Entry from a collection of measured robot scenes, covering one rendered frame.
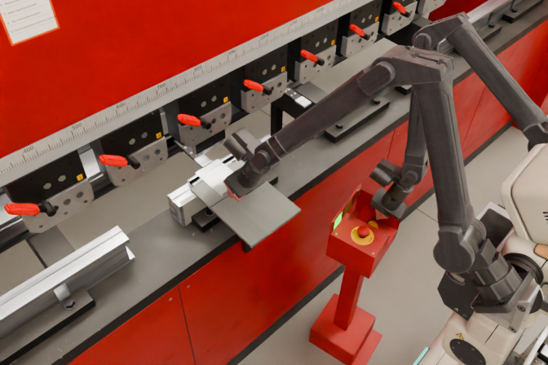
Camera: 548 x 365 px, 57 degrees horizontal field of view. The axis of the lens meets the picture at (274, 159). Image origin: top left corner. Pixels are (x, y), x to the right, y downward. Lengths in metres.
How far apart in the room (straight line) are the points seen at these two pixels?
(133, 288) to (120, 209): 1.37
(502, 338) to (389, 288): 1.10
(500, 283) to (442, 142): 0.30
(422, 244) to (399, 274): 0.23
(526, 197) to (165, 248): 0.93
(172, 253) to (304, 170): 0.50
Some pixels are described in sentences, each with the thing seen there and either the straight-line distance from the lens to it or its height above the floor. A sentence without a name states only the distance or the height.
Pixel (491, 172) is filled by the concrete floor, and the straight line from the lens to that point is 3.13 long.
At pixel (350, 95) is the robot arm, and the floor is 1.46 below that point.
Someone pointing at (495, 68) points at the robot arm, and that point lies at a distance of 1.35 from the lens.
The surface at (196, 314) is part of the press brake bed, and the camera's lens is 1.66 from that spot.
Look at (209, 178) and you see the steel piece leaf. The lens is 1.46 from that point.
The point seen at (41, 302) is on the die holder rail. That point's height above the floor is 0.94.
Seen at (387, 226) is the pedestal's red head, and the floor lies 0.70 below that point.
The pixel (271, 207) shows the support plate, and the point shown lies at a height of 1.00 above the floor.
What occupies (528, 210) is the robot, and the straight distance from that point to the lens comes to 1.13.
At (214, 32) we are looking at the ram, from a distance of 1.17.
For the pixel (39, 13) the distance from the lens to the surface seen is 0.95.
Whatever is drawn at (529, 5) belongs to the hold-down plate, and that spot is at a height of 0.90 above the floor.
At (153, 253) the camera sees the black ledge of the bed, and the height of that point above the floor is 0.88.
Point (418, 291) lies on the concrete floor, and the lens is 2.50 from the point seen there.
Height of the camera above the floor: 2.07
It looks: 45 degrees down
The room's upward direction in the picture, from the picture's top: 1 degrees clockwise
